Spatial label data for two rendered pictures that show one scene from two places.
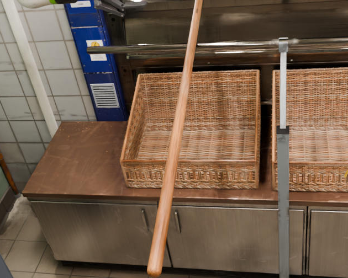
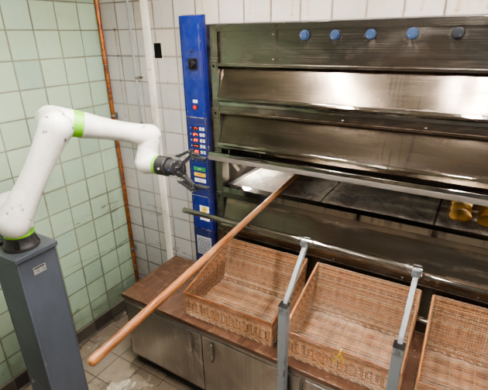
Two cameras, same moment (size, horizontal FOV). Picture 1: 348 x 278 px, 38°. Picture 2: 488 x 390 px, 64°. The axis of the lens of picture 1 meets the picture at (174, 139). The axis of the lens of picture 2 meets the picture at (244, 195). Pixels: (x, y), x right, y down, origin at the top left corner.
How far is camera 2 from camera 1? 56 cm
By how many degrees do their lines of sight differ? 20
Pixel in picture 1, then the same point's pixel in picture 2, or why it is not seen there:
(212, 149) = (258, 307)
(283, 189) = (280, 353)
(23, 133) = (152, 256)
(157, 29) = (245, 210)
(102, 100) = (202, 248)
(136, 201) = (187, 326)
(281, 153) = (280, 323)
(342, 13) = (374, 234)
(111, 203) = (173, 321)
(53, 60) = (179, 213)
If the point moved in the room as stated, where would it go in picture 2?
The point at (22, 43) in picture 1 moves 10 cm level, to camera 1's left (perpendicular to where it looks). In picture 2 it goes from (163, 196) to (150, 195)
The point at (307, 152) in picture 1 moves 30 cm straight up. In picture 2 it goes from (324, 333) to (328, 285)
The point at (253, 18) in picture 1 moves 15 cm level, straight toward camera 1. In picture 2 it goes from (310, 220) to (301, 231)
